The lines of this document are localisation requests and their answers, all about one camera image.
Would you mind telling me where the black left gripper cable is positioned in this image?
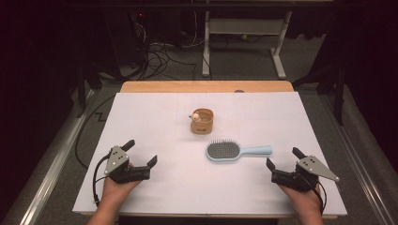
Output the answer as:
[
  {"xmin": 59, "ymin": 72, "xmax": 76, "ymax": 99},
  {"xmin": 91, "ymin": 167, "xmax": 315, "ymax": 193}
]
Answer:
[{"xmin": 92, "ymin": 152, "xmax": 113, "ymax": 207}]

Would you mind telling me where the person's right hand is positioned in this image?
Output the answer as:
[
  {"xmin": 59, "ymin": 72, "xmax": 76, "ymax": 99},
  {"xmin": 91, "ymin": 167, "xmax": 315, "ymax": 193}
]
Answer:
[{"xmin": 278, "ymin": 182, "xmax": 323, "ymax": 218}]

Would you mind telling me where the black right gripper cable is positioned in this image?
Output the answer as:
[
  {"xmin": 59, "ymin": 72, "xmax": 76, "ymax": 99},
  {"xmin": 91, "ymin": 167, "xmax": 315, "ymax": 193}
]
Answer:
[{"xmin": 298, "ymin": 172, "xmax": 328, "ymax": 217}]

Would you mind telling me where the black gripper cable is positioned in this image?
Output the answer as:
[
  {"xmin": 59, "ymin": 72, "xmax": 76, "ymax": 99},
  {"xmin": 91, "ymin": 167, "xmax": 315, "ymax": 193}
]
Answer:
[
  {"xmin": 298, "ymin": 172, "xmax": 328, "ymax": 217},
  {"xmin": 92, "ymin": 152, "xmax": 113, "ymax": 207}
]

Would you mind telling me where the light blue hairbrush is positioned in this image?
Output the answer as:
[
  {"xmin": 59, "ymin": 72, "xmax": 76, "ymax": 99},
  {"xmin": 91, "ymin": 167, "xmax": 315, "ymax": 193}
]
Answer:
[{"xmin": 206, "ymin": 139, "xmax": 273, "ymax": 163}]

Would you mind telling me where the tangle of black floor cables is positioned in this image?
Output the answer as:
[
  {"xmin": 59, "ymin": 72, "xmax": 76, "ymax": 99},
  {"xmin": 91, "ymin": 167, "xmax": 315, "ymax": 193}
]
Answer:
[{"xmin": 125, "ymin": 12, "xmax": 199, "ymax": 81}]

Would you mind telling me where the wooden table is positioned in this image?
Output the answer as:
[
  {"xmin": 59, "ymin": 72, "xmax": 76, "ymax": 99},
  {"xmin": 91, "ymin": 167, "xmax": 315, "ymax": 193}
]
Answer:
[{"xmin": 82, "ymin": 80, "xmax": 339, "ymax": 219}]

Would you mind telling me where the aluminium floor rail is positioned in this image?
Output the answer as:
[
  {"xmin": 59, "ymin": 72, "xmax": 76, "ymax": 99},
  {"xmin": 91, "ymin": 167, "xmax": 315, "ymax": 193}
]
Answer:
[
  {"xmin": 318, "ymin": 93, "xmax": 398, "ymax": 225},
  {"xmin": 18, "ymin": 89, "xmax": 96, "ymax": 225}
]

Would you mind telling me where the person's left hand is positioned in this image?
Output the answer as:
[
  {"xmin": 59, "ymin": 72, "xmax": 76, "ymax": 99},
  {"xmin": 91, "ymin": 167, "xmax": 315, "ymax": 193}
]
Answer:
[{"xmin": 101, "ymin": 162, "xmax": 142, "ymax": 204}]

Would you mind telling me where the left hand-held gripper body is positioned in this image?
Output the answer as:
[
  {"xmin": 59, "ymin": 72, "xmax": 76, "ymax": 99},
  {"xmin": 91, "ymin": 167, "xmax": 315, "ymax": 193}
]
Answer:
[{"xmin": 104, "ymin": 144, "xmax": 152, "ymax": 185}]

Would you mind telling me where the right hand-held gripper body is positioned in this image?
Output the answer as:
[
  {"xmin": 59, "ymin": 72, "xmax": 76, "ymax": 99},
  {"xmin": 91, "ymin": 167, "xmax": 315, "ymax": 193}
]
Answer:
[{"xmin": 270, "ymin": 155, "xmax": 341, "ymax": 192}]

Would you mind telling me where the brown round cup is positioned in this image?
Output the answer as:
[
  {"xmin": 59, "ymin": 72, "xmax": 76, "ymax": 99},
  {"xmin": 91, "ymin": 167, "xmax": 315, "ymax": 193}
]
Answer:
[{"xmin": 190, "ymin": 108, "xmax": 215, "ymax": 135}]

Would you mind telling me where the black metal stand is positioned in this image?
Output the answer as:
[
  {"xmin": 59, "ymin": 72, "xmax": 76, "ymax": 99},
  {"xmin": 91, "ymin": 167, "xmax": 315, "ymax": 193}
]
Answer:
[
  {"xmin": 292, "ymin": 62, "xmax": 347, "ymax": 126},
  {"xmin": 76, "ymin": 62, "xmax": 102, "ymax": 118}
]

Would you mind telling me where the long black floor cable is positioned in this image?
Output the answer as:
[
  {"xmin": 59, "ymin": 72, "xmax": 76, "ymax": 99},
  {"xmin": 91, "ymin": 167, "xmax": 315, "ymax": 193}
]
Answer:
[{"xmin": 74, "ymin": 95, "xmax": 116, "ymax": 170}]

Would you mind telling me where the white metal stand frame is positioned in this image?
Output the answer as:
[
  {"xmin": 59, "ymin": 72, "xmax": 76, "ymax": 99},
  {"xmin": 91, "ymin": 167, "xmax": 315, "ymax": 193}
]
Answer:
[{"xmin": 201, "ymin": 10, "xmax": 294, "ymax": 81}]

